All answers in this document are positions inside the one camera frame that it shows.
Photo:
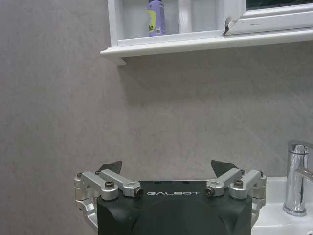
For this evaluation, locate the white cabinet mirror door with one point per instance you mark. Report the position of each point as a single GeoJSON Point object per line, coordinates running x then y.
{"type": "Point", "coordinates": [276, 17]}

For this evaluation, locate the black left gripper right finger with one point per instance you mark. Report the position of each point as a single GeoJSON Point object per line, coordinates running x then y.
{"type": "Point", "coordinates": [242, 182]}

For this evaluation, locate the white wall cabinet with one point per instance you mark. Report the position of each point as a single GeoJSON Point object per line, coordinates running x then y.
{"type": "Point", "coordinates": [195, 31]}

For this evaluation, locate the chrome faucet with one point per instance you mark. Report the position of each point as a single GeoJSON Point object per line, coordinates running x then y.
{"type": "Point", "coordinates": [297, 176]}

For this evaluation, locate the purple spray bottle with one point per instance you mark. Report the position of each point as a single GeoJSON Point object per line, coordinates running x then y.
{"type": "Point", "coordinates": [155, 18]}

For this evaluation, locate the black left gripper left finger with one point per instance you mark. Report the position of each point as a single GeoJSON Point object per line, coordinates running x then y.
{"type": "Point", "coordinates": [102, 182]}

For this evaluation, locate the white ceramic washbasin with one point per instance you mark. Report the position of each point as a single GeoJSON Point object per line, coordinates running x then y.
{"type": "Point", "coordinates": [281, 213]}

